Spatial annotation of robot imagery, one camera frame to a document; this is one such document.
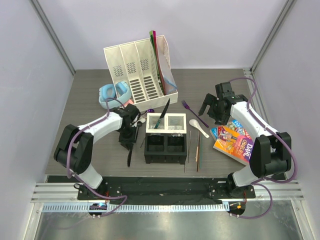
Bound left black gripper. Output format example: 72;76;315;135
119;124;137;151

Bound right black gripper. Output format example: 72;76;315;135
199;93;230;126

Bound purple metallic spoon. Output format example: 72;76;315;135
147;108;155;113

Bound teal handled black knife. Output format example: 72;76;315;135
154;99;171;129

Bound black plastic knife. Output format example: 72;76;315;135
127;147;133;168

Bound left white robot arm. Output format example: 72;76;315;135
53;104;141;200

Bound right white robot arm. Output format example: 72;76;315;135
198;82;293;198

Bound blue treehouse book underneath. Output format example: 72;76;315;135
210;119;246;140

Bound light blue headphones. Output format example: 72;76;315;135
98;81;132;109

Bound brown wooden chopstick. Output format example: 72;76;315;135
195;131;201;172

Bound purple plastic fork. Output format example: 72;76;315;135
181;100;209;128

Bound Roald Dahl colourful book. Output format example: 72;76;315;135
213;126;254;166

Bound white two-slot utensil container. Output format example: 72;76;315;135
145;113;187;134

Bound black two-slot utensil container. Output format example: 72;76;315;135
144;133;188;165

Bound white file organizer rack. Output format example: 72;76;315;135
103;35;178;111

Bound thin dark metal chopstick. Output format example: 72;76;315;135
184;130;192;173

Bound coloured plastic folders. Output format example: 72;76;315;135
149;30;178;95

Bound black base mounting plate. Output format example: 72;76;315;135
46;175;287;201

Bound slotted cable duct strip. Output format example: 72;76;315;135
42;202;230;213

